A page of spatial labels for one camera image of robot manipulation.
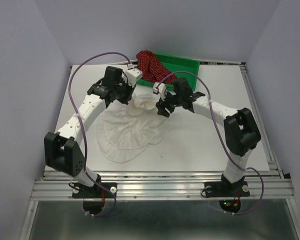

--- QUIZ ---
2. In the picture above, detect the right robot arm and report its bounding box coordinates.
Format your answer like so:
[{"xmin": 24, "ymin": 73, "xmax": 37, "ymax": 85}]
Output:
[{"xmin": 153, "ymin": 77, "xmax": 261, "ymax": 195}]

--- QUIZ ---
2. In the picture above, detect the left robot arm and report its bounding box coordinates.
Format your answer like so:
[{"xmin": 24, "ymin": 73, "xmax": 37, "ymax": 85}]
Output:
[{"xmin": 44, "ymin": 65, "xmax": 143, "ymax": 197}]

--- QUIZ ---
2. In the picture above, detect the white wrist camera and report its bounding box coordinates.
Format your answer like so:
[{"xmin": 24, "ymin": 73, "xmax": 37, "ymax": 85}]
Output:
[
  {"xmin": 124, "ymin": 63, "xmax": 143, "ymax": 87},
  {"xmin": 152, "ymin": 82, "xmax": 167, "ymax": 99}
]

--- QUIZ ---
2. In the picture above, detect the white skirt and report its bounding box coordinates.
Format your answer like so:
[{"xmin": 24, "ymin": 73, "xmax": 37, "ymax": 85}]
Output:
[{"xmin": 96, "ymin": 94, "xmax": 172, "ymax": 164}]

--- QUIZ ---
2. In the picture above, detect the green plastic bin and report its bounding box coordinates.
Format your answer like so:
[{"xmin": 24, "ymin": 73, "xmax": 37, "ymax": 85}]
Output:
[{"xmin": 137, "ymin": 53, "xmax": 200, "ymax": 90}]

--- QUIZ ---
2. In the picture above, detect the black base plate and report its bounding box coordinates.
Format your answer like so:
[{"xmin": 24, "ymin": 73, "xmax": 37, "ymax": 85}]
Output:
[
  {"xmin": 201, "ymin": 181, "xmax": 251, "ymax": 199},
  {"xmin": 68, "ymin": 182, "xmax": 113, "ymax": 199}
]

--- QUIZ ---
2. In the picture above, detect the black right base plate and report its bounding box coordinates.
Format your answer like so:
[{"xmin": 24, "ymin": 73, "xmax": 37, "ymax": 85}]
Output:
[{"xmin": 201, "ymin": 181, "xmax": 251, "ymax": 199}]

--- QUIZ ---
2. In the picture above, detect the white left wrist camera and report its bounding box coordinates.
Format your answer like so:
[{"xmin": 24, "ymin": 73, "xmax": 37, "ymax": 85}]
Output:
[{"xmin": 124, "ymin": 63, "xmax": 143, "ymax": 87}]

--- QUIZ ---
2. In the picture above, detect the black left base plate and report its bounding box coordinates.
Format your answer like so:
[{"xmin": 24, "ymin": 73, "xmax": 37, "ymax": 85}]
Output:
[{"xmin": 68, "ymin": 182, "xmax": 113, "ymax": 199}]

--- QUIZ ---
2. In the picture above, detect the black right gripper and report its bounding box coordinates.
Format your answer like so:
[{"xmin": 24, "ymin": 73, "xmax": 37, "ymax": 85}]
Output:
[{"xmin": 155, "ymin": 90, "xmax": 183, "ymax": 118}]

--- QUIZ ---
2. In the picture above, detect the red polka dot skirt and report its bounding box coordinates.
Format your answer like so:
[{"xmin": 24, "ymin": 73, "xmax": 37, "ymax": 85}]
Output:
[{"xmin": 136, "ymin": 50, "xmax": 171, "ymax": 83}]

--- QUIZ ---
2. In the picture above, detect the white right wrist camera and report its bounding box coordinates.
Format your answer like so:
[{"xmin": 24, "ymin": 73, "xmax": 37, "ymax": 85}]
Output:
[{"xmin": 152, "ymin": 82, "xmax": 167, "ymax": 99}]

